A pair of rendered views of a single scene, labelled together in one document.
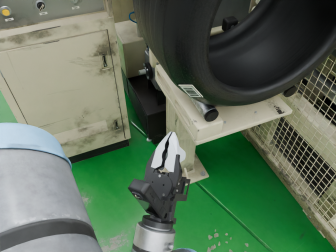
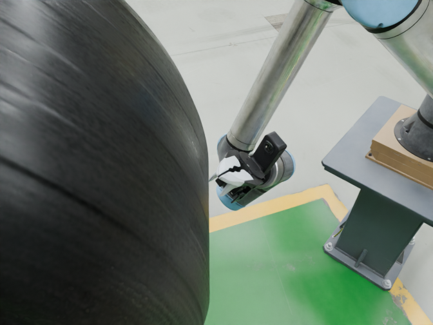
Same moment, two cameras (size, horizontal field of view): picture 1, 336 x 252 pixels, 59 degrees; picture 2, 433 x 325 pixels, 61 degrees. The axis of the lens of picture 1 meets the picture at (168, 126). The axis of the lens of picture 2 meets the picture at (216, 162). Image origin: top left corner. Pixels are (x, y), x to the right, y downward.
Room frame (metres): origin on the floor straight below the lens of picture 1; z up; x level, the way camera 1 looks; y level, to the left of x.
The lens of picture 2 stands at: (0.85, 0.14, 1.49)
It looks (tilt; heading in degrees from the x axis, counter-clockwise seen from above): 46 degrees down; 202
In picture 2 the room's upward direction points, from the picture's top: straight up
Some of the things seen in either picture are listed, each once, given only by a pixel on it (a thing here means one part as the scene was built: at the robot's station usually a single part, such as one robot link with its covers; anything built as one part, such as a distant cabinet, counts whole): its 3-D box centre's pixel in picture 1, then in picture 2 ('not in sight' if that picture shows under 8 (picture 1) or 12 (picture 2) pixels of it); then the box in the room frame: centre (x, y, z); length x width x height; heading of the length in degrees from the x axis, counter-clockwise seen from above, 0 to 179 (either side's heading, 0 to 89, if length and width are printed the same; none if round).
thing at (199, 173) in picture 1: (179, 165); not in sight; (1.05, -0.07, 0.02); 0.27 x 0.27 x 0.04; 23
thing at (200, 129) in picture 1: (185, 95); not in sight; (0.76, -0.06, 0.84); 0.36 x 0.09 x 0.06; 23
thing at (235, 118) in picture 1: (219, 93); not in sight; (0.82, -0.19, 0.80); 0.37 x 0.36 x 0.02; 113
